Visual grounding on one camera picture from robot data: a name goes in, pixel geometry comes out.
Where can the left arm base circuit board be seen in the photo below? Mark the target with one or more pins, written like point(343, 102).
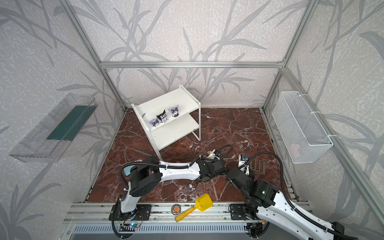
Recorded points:
point(131, 227)

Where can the round orange badge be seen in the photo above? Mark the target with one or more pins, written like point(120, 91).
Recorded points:
point(176, 209)

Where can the clear plastic wall bin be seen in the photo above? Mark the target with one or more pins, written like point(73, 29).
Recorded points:
point(47, 142)

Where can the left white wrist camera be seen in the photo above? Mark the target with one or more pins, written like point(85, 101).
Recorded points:
point(212, 155)

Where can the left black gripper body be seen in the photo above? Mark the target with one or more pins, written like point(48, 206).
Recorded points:
point(218, 167)

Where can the white wire mesh basket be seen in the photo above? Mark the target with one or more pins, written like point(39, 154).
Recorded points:
point(299, 124)

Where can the purple kuromi figure black bow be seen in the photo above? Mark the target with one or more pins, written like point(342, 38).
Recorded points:
point(154, 123)

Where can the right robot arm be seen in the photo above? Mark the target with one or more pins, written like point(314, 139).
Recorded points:
point(266, 202)

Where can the brown toy sieve scoop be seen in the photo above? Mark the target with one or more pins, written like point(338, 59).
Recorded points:
point(258, 166)

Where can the white two-tier metal shelf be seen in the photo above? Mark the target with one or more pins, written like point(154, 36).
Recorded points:
point(188, 121)

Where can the purple striped bow kuromi figure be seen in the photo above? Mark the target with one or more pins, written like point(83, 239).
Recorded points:
point(174, 111)

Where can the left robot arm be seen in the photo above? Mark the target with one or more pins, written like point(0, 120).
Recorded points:
point(140, 178)

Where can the pink object in basket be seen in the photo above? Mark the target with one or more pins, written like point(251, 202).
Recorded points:
point(295, 152)

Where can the yellow plastic toy shovel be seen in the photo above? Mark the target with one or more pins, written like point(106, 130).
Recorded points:
point(202, 203)

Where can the black hooded kuromi figure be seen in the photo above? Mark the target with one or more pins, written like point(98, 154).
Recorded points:
point(163, 117)

